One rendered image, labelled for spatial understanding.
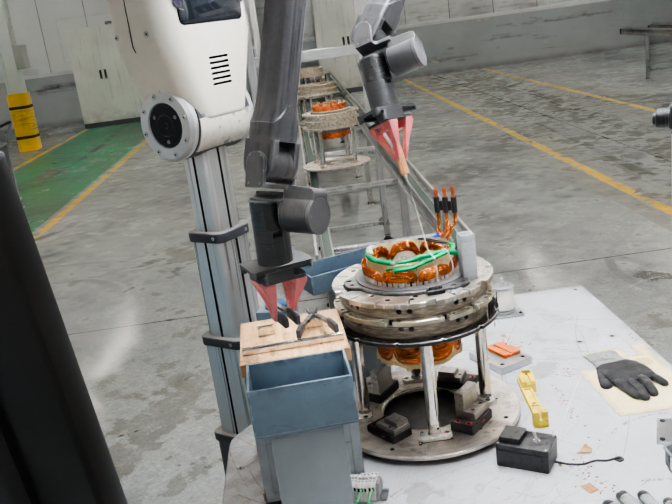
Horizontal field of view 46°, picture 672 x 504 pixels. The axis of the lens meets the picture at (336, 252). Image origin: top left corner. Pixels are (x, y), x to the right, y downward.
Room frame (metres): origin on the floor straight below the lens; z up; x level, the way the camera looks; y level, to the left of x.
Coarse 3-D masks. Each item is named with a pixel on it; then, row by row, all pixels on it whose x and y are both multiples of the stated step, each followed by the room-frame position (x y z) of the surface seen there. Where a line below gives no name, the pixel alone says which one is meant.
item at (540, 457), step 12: (504, 432) 1.30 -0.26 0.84; (516, 432) 1.30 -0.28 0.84; (528, 432) 1.31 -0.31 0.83; (504, 444) 1.28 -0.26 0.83; (516, 444) 1.27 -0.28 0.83; (528, 444) 1.27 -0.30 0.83; (540, 444) 1.26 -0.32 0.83; (552, 444) 1.26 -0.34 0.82; (504, 456) 1.28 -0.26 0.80; (516, 456) 1.27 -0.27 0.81; (528, 456) 1.25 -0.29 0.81; (540, 456) 1.24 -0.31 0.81; (552, 456) 1.26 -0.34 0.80; (516, 468) 1.27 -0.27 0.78; (528, 468) 1.25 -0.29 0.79; (540, 468) 1.24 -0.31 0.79
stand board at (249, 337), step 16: (272, 320) 1.44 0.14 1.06; (336, 320) 1.39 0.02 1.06; (240, 336) 1.38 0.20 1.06; (256, 336) 1.37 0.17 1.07; (272, 336) 1.35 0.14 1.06; (288, 336) 1.34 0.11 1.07; (304, 336) 1.33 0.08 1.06; (240, 352) 1.30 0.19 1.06; (272, 352) 1.28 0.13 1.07; (288, 352) 1.27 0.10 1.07; (304, 352) 1.26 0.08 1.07; (320, 352) 1.25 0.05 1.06; (240, 368) 1.24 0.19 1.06
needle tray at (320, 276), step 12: (348, 252) 1.82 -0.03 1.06; (360, 252) 1.83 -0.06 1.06; (324, 264) 1.80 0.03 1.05; (336, 264) 1.81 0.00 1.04; (348, 264) 1.82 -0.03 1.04; (360, 264) 1.72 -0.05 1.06; (312, 276) 1.67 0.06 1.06; (324, 276) 1.68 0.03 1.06; (312, 288) 1.67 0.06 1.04; (324, 288) 1.68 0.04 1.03; (372, 348) 1.73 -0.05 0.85; (372, 360) 1.73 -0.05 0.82
